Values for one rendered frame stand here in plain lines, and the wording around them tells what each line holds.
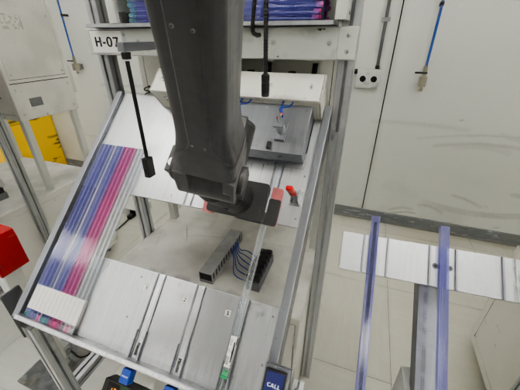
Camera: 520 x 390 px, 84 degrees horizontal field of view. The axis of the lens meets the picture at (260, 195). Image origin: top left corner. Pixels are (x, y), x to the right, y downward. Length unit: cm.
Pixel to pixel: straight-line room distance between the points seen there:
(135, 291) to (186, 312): 15
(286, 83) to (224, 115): 56
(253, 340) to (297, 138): 46
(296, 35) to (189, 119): 56
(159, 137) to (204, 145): 67
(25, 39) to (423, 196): 259
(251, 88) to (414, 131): 169
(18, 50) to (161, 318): 144
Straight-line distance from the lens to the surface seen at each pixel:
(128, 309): 81
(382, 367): 167
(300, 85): 76
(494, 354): 168
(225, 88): 21
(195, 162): 28
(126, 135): 100
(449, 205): 258
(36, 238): 195
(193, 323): 73
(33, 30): 189
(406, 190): 249
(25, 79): 183
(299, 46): 76
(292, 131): 71
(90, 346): 84
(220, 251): 109
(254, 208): 48
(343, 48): 75
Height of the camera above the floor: 136
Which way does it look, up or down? 29 degrees down
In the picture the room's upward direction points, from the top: straight up
